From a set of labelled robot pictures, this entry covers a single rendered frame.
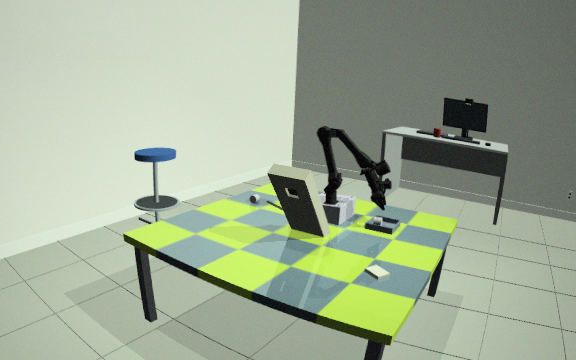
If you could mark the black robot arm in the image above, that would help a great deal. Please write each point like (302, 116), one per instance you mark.
(334, 179)

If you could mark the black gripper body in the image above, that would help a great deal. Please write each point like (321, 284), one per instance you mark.
(375, 190)

